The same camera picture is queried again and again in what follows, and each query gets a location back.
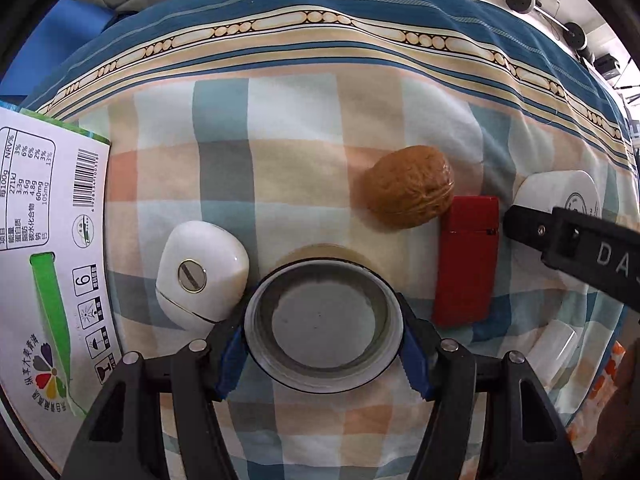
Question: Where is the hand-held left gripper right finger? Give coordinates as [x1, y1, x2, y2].
[397, 292, 583, 480]

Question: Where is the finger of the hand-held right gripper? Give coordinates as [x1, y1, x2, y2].
[502, 204, 558, 257]

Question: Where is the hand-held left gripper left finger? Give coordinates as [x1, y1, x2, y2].
[60, 317, 251, 480]

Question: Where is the white round container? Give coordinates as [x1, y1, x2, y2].
[511, 170, 601, 271]

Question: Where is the red lighter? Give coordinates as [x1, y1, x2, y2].
[432, 196, 501, 328]

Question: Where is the white earbud case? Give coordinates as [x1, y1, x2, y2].
[155, 221, 250, 331]

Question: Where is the small clear plastic cup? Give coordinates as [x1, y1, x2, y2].
[527, 321, 578, 386]

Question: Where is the orange patterned cloth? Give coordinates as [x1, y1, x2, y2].
[565, 340, 640, 456]

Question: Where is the brown walnut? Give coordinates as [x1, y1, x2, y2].
[361, 145, 456, 230]

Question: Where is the black box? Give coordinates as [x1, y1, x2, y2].
[594, 54, 622, 80]

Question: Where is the white printed cardboard box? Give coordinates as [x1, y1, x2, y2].
[0, 105, 126, 461]

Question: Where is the checked striped blanket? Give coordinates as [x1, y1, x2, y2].
[22, 0, 636, 480]

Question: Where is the blue mat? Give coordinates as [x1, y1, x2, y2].
[20, 0, 116, 106]

